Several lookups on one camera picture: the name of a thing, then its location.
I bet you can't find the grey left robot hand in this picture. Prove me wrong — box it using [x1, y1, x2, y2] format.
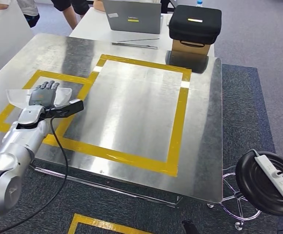
[28, 80, 60, 110]

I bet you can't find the white curved plastic part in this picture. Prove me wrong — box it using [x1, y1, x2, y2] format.
[6, 87, 73, 109]

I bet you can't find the steel workbench table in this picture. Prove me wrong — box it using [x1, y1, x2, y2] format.
[0, 33, 223, 204]

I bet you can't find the white desk panel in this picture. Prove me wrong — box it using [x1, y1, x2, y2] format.
[0, 0, 34, 72]

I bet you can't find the white desk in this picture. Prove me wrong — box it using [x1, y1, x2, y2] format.
[69, 7, 215, 58]

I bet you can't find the grey laptop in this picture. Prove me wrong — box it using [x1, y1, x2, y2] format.
[102, 0, 164, 50]

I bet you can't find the black chair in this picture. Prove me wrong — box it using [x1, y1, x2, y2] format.
[160, 0, 177, 14]

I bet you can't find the cardboard box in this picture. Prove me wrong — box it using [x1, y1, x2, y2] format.
[171, 39, 211, 56]

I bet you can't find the black carrying case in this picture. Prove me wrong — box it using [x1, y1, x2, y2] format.
[168, 4, 222, 45]

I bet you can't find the black round stool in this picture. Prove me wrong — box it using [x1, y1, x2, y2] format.
[207, 150, 283, 232]

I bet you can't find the white power strip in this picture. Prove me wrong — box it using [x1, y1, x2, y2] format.
[254, 154, 283, 201]

